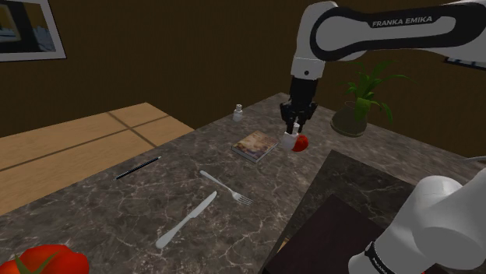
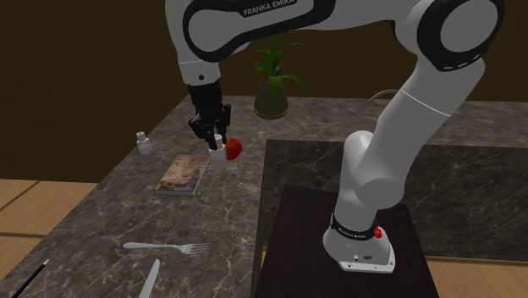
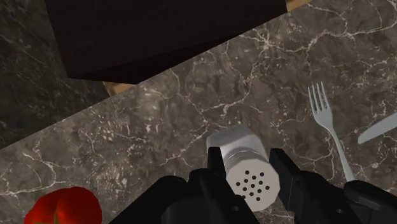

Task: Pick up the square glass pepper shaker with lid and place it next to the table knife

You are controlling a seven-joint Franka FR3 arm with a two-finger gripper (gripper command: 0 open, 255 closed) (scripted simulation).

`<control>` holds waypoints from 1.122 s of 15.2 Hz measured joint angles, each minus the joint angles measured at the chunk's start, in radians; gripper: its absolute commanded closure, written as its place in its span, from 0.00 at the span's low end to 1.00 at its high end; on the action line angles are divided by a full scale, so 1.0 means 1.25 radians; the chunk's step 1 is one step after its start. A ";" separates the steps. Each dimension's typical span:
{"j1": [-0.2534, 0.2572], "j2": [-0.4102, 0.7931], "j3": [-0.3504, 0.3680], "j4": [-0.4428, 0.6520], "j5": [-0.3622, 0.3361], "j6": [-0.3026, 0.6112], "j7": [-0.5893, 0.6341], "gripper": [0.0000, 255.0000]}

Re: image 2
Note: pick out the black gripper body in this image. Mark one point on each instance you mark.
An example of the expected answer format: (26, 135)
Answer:
(206, 101)

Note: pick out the red tomato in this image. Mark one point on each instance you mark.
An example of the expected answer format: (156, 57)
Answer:
(234, 149)

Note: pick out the silver knife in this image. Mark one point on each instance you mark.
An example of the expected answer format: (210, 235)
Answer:
(149, 280)

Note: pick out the silver fork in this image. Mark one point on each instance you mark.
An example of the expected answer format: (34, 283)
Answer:
(165, 247)

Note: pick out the small white bottle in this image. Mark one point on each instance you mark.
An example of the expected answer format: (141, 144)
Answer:
(217, 158)
(144, 145)

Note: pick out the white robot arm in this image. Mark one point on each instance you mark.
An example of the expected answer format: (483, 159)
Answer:
(383, 157)

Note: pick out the green plant in glass vase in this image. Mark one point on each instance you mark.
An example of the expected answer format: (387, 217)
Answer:
(271, 101)

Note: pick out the black pencil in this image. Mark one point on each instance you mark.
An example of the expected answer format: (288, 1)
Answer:
(29, 280)

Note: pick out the grey curved faucet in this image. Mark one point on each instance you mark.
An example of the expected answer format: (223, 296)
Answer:
(381, 95)

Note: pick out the dark robot stand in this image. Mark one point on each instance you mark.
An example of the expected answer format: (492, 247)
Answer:
(297, 251)

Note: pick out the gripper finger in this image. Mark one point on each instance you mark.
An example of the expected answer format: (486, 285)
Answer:
(226, 115)
(202, 128)

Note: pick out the book with painted cover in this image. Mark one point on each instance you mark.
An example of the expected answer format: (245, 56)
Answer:
(181, 175)

